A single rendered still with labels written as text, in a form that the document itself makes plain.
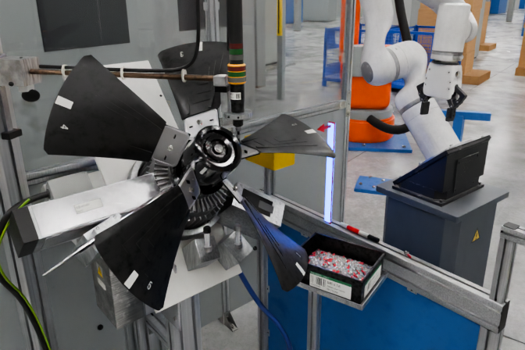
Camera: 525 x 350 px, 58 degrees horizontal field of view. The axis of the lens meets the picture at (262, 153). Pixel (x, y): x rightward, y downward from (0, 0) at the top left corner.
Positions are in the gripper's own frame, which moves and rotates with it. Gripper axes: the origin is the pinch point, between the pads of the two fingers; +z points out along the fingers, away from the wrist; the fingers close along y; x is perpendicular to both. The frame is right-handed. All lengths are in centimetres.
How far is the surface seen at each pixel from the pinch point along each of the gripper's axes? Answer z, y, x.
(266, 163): 23, 39, 34
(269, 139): 5, 11, 52
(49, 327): 79, 60, 103
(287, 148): 6, 5, 50
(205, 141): 2, 4, 73
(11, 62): -10, 50, 107
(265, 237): 21, -10, 64
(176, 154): 6, 10, 78
